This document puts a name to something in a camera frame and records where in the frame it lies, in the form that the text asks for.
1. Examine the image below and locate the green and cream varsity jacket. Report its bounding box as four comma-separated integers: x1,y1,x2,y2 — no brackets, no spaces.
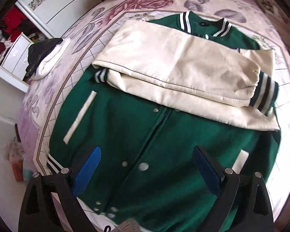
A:
45,11,281,232

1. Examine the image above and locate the black and white garment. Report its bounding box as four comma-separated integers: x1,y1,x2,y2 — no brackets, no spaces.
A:
26,38,71,80

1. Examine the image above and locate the floral printed bed cover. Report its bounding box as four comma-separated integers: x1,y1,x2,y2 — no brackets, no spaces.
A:
16,0,290,232

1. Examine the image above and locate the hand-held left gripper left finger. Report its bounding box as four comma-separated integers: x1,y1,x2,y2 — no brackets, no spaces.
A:
18,145,102,232

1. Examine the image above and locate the orange bag on floor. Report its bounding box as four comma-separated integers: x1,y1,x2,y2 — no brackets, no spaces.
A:
5,138,26,182

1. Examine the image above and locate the pile of clothes in wardrobe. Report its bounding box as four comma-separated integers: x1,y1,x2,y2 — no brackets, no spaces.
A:
0,6,46,64

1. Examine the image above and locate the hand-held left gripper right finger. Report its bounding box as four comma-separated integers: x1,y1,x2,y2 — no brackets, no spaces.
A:
193,146,274,232

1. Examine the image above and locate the white wardrobe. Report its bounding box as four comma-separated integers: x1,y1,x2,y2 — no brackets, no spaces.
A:
0,0,102,93

